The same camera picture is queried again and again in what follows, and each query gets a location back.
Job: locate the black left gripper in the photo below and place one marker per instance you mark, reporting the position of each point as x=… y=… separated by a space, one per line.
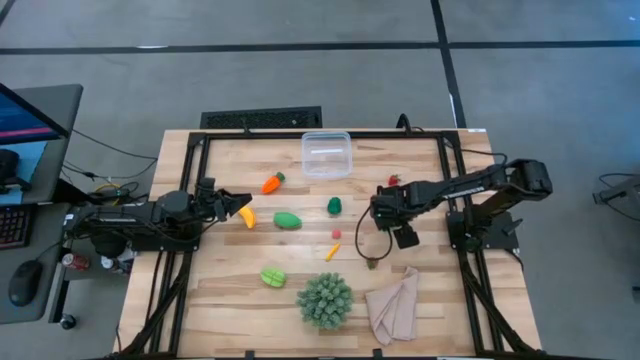
x=207 y=206

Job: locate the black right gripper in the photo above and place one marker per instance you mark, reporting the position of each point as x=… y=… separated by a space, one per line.
x=387 y=222

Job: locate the yellow toy banana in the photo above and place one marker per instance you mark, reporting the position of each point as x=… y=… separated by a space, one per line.
x=248 y=217

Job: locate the orange toy carrot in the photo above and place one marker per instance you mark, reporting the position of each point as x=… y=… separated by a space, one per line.
x=271 y=184

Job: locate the red toy strawberry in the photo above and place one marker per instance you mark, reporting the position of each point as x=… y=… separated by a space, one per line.
x=394 y=180
x=371 y=263

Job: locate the dark green toy pepper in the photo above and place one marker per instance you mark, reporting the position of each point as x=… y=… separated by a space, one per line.
x=334 y=205

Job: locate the light green toy starfruit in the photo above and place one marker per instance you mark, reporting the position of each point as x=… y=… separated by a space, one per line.
x=273 y=277

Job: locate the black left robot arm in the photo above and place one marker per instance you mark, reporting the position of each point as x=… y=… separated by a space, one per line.
x=130 y=215

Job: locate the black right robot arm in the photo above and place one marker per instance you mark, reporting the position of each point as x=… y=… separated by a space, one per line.
x=470 y=187

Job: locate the clear plastic tupperware container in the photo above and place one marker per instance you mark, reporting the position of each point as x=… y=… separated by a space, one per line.
x=326 y=154

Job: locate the small pink toy ball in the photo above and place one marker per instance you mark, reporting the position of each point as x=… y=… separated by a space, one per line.
x=336 y=233

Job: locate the yellow toy french fry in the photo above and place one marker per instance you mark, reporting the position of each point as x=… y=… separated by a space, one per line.
x=332 y=252

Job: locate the pink soft object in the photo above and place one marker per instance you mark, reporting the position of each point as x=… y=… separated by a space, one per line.
x=395 y=307

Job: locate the black floor vent grille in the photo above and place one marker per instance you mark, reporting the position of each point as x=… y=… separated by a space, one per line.
x=260 y=119

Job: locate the succulent plant in grey pot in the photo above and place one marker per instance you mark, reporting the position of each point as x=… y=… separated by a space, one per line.
x=325 y=300

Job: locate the small white container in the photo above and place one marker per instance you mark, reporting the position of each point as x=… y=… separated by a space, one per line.
x=112 y=261

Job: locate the red soda can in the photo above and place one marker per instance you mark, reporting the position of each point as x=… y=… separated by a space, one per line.
x=75 y=261

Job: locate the black desk caster wheel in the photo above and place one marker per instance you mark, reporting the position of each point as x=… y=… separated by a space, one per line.
x=68 y=321

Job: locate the grey office desk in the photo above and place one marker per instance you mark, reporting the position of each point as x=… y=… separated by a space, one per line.
x=45 y=300

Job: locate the black keyboard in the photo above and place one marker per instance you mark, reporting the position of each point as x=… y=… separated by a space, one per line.
x=12 y=225

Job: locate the black computer mouse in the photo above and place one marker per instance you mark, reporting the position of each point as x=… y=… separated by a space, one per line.
x=25 y=282

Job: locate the computer monitor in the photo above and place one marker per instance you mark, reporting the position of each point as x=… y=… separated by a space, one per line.
x=25 y=120

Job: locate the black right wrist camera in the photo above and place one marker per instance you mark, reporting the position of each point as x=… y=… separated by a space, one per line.
x=406 y=236

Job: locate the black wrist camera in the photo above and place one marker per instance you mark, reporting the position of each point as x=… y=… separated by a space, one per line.
x=406 y=236
x=207 y=184

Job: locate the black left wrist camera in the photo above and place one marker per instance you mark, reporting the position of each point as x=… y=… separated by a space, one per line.
x=207 y=184

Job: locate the black aluminium table frame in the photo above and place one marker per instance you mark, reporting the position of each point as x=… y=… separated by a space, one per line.
x=250 y=135

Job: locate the black frame clamp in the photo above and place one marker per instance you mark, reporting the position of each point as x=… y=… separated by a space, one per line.
x=246 y=126
x=249 y=354
x=377 y=354

